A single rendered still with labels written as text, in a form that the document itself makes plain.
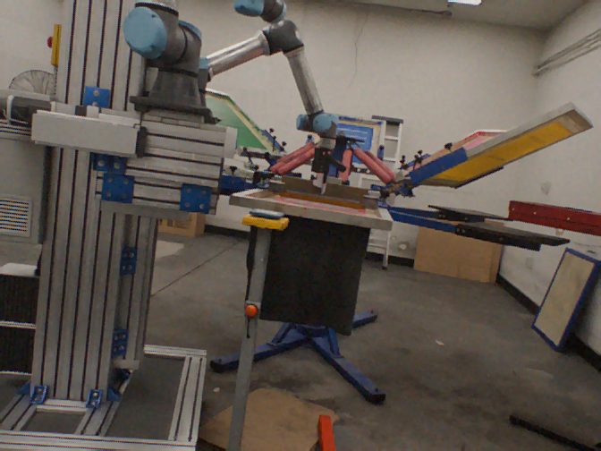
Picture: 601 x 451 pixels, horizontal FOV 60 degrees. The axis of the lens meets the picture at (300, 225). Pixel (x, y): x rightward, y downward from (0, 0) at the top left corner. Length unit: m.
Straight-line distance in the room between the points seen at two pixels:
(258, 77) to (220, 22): 0.81
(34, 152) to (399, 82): 5.31
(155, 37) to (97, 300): 0.89
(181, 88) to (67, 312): 0.85
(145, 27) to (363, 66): 5.30
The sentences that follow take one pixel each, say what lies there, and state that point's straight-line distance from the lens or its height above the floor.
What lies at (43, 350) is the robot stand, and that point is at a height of 0.39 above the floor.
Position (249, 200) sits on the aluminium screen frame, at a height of 0.98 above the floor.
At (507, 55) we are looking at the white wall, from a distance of 6.89.
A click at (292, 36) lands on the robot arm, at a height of 1.63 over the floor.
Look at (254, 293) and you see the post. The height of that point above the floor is 0.70.
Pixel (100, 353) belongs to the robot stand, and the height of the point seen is 0.40.
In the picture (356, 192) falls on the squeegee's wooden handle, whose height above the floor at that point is 1.03.
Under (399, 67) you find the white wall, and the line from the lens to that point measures 6.67.
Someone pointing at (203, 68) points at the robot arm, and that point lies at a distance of 2.12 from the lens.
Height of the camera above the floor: 1.17
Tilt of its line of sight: 8 degrees down
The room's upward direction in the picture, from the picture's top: 9 degrees clockwise
